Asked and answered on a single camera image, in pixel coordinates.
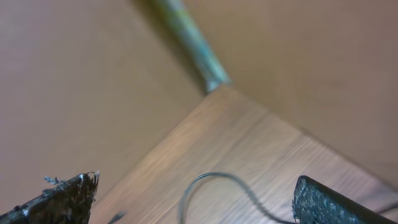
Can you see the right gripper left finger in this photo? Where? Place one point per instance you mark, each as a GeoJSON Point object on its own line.
{"type": "Point", "coordinates": [69, 201]}

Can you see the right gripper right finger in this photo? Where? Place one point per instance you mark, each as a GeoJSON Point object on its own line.
{"type": "Point", "coordinates": [315, 203]}

